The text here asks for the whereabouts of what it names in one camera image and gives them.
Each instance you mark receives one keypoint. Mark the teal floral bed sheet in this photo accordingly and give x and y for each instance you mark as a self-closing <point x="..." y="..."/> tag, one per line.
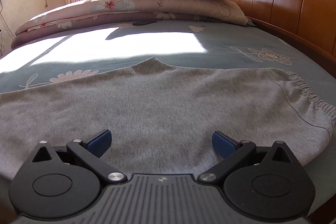
<point x="75" y="54"/>

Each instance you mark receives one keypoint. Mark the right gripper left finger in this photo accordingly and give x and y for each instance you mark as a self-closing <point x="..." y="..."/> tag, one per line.
<point x="88" y="152"/>

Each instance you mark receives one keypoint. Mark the pink floral folded quilt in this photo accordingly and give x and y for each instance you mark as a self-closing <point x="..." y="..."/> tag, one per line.
<point x="90" y="13"/>

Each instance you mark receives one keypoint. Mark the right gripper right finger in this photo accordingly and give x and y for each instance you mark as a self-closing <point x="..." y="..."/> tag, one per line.
<point x="234" y="155"/>

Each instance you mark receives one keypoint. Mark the grey sweatpants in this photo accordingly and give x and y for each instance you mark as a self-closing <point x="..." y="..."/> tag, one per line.
<point x="162" y="117"/>

